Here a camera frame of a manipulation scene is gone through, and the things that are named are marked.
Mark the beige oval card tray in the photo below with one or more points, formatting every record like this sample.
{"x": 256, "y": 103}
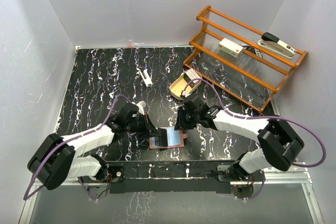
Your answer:
{"x": 178, "y": 86}

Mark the stack of credit cards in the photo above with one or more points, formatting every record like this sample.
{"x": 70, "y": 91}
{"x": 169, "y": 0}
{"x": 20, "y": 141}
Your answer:
{"x": 191, "y": 75}

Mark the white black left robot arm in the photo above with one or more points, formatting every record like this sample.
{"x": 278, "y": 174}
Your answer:
{"x": 64, "y": 157}

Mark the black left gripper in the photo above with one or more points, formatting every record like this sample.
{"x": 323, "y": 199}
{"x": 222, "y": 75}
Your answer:
{"x": 152, "y": 131}

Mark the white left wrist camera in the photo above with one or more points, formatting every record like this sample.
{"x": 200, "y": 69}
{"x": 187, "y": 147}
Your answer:
{"x": 141, "y": 105}

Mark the white staple remover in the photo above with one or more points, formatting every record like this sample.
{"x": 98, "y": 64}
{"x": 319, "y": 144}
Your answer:
{"x": 145, "y": 77}

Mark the orange wooden shelf rack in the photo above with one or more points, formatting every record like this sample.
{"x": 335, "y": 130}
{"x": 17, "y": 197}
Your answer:
{"x": 255, "y": 76}

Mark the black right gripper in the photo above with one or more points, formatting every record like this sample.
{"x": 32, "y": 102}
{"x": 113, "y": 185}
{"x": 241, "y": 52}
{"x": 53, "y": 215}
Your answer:
{"x": 181, "y": 110}

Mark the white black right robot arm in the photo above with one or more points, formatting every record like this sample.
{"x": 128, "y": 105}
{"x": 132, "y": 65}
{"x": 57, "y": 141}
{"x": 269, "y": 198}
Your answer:
{"x": 279, "y": 144}

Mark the black beige stapler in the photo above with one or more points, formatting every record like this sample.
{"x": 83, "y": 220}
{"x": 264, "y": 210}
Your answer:
{"x": 274, "y": 44}

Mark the white red staples box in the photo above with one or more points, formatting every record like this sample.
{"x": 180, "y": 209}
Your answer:
{"x": 230, "y": 47}

